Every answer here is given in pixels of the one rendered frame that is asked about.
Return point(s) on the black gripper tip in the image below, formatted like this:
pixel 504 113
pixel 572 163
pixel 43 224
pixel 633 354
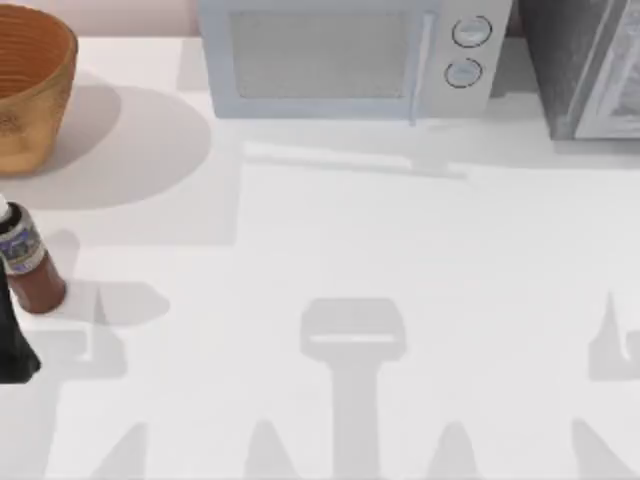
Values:
pixel 12 345

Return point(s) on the microwave oven door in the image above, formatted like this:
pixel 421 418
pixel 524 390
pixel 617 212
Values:
pixel 315 57

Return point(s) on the round microwave knob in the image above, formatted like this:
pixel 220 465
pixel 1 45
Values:
pixel 463 73
pixel 471 31

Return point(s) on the brown sauce bottle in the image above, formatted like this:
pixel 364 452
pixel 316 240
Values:
pixel 31 270

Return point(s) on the grey cabinet door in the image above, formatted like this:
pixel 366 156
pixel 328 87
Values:
pixel 612 75

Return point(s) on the woven wicker basket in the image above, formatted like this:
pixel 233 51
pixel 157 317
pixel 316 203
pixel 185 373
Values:
pixel 30 115

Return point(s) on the pale microwave oven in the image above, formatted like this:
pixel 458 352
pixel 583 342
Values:
pixel 350 55

